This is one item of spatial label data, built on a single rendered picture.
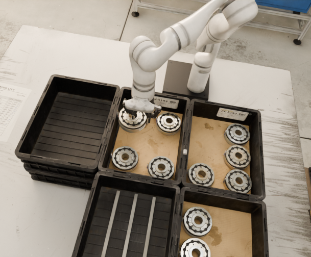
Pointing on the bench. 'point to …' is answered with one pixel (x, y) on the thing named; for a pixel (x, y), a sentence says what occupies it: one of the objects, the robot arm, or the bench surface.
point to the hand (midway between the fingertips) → (141, 118)
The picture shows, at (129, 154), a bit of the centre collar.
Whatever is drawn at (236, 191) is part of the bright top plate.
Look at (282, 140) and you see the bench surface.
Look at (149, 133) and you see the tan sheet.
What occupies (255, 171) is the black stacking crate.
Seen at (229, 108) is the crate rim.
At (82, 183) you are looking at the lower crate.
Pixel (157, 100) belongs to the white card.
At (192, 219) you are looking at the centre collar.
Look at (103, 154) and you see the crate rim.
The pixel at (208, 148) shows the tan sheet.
